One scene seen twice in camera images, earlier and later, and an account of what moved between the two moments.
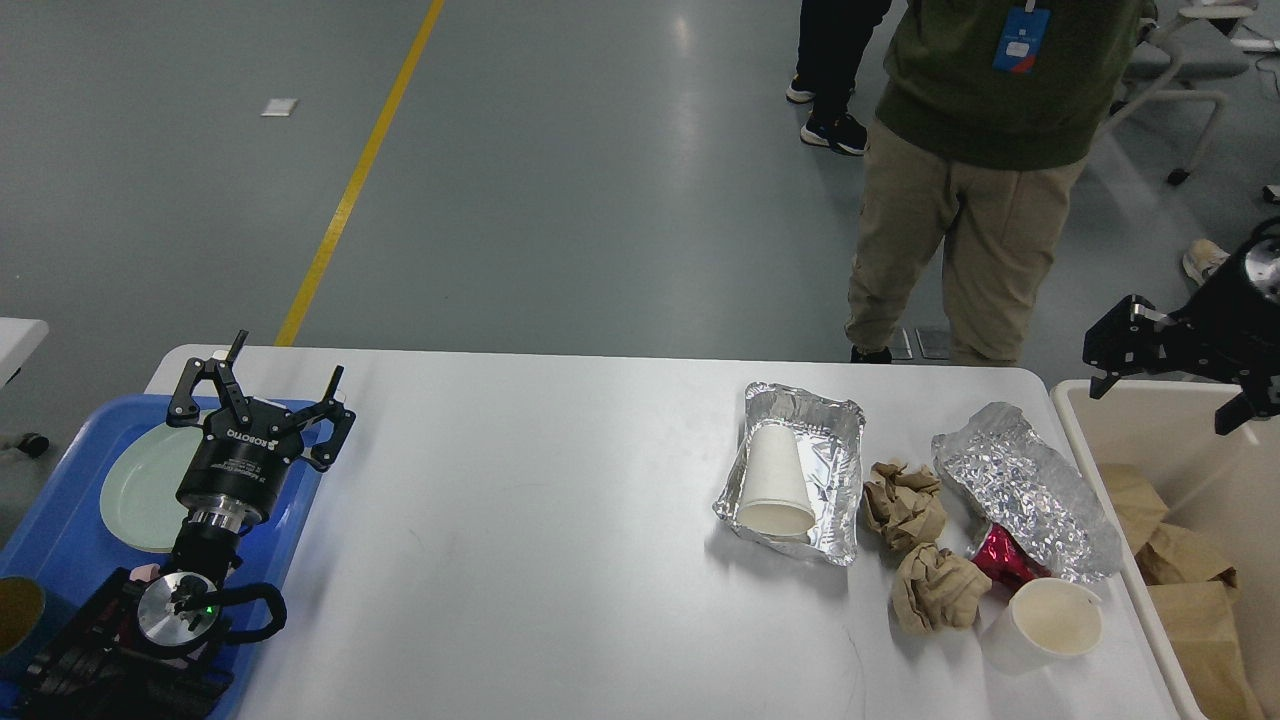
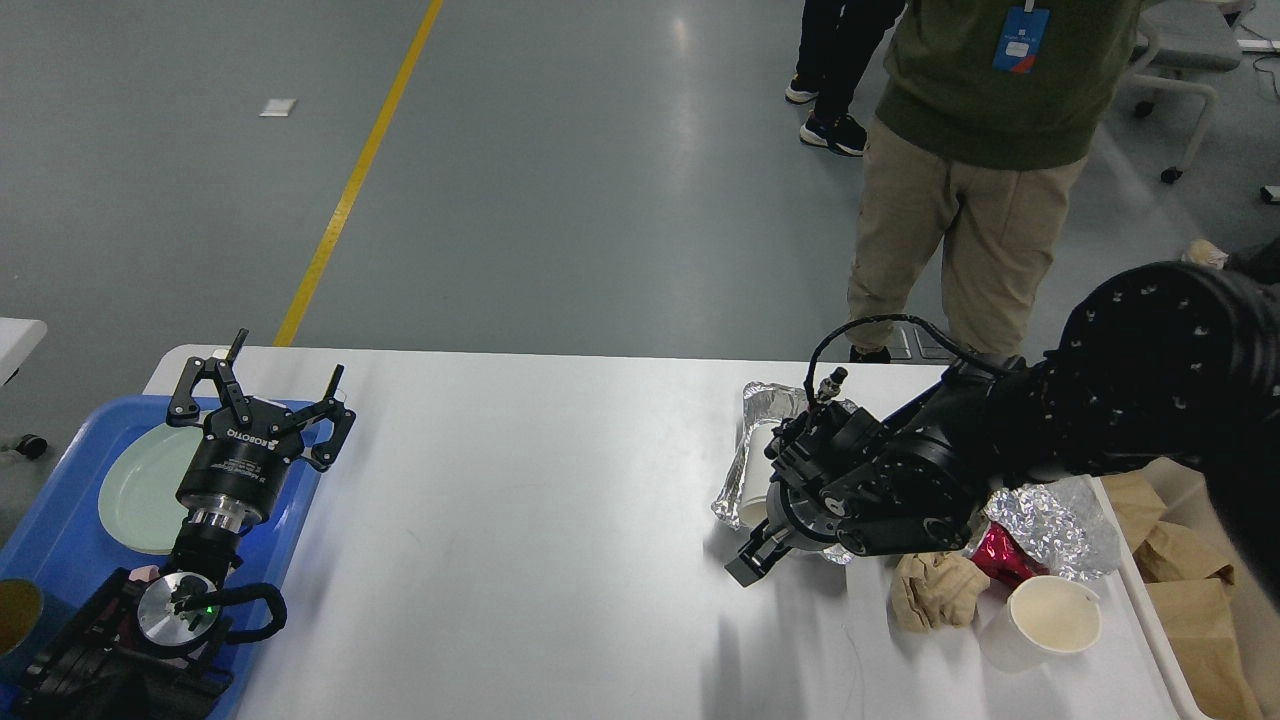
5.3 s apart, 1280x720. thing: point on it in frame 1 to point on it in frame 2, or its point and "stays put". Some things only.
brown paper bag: [1139, 505] stays put
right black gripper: [1232, 333] to [798, 517]
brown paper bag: [1201, 620] stays put
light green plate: [139, 500] stays put
